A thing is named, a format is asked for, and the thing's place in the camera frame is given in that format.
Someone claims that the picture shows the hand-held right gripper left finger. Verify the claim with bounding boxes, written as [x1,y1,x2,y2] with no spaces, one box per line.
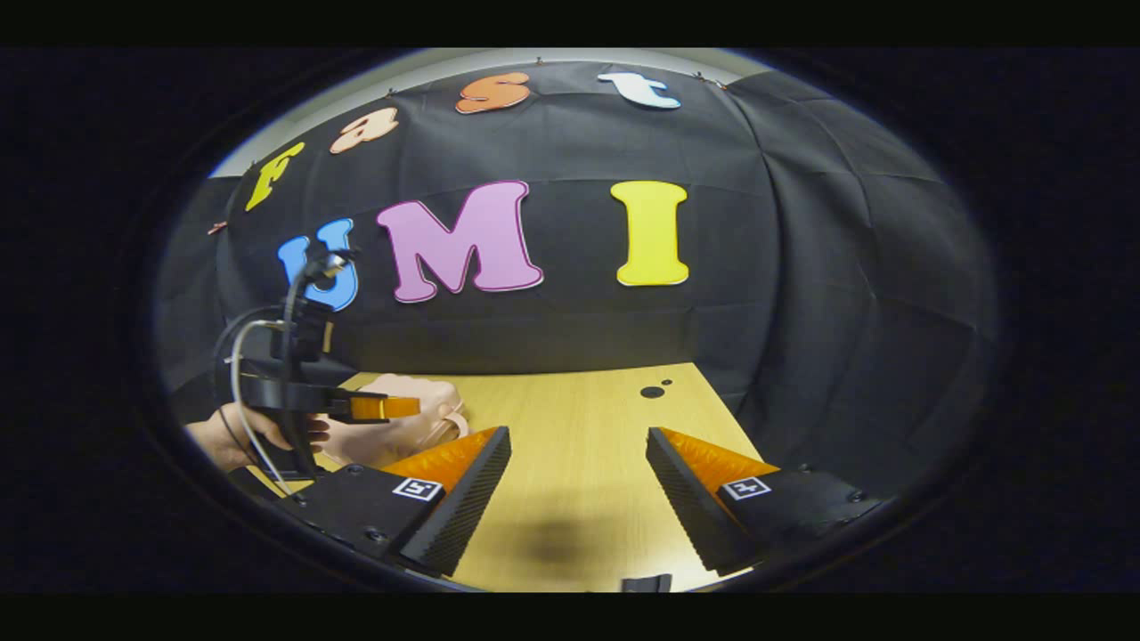
[276,426,513,578]

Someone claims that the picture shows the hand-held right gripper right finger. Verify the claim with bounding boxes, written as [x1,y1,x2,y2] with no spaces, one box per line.
[646,426,892,575]

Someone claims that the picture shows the black backdrop cloth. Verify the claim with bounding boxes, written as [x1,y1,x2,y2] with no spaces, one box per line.
[153,61,998,499]

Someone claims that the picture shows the white cable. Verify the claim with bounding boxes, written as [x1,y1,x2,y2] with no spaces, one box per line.
[229,318,297,496]

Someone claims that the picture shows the black cable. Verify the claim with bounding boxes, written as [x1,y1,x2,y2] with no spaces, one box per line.
[212,254,350,482]

